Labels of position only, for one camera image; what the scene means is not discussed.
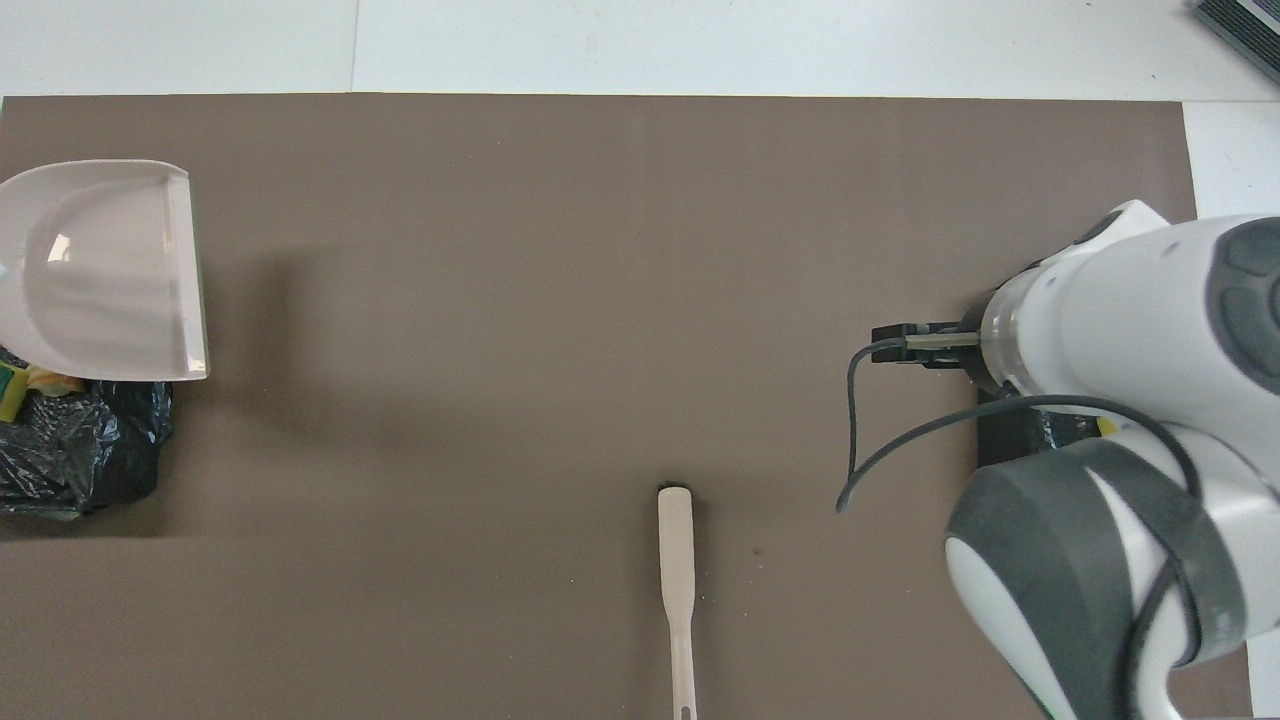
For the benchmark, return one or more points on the beige hand brush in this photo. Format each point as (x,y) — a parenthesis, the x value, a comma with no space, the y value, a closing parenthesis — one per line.
(677,560)

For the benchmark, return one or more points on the beige plastic dustpan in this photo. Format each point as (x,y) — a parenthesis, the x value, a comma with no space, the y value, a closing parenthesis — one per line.
(100,280)

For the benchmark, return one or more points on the brown fried nugget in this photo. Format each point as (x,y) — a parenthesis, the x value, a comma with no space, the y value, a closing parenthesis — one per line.
(55,381)

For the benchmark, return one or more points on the yellow sponge with green side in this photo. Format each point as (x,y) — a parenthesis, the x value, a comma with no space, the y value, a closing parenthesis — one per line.
(12,392)

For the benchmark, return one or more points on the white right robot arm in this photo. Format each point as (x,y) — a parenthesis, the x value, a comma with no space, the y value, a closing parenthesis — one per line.
(1120,300)

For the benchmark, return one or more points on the black bag-lined bin pink mark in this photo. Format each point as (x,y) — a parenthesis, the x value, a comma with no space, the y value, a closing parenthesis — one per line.
(80,450)

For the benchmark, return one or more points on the brown table mat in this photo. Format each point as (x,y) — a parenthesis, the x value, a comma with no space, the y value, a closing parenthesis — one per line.
(500,250)

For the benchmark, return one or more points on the dark ribbed grille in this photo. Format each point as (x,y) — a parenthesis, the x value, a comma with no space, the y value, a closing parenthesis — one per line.
(1245,25)

